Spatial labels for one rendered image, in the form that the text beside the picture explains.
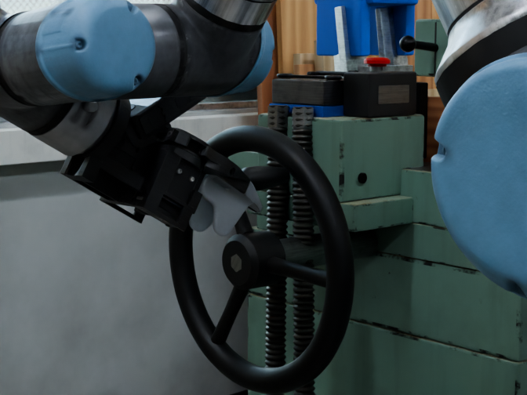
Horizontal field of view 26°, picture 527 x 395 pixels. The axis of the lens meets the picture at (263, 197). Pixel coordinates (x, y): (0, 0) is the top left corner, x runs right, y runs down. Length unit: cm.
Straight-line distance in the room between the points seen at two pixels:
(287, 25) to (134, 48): 208
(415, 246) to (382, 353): 14
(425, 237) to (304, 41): 171
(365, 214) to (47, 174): 150
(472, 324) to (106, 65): 59
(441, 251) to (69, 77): 57
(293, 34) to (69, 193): 71
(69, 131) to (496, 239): 51
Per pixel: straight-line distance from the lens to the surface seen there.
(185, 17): 91
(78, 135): 97
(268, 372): 123
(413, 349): 132
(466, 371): 128
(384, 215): 126
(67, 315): 274
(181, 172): 102
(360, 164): 125
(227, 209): 108
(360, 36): 233
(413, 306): 131
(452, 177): 54
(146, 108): 101
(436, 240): 128
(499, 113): 52
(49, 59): 84
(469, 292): 126
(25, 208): 263
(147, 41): 85
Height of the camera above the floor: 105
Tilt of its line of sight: 8 degrees down
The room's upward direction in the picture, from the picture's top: straight up
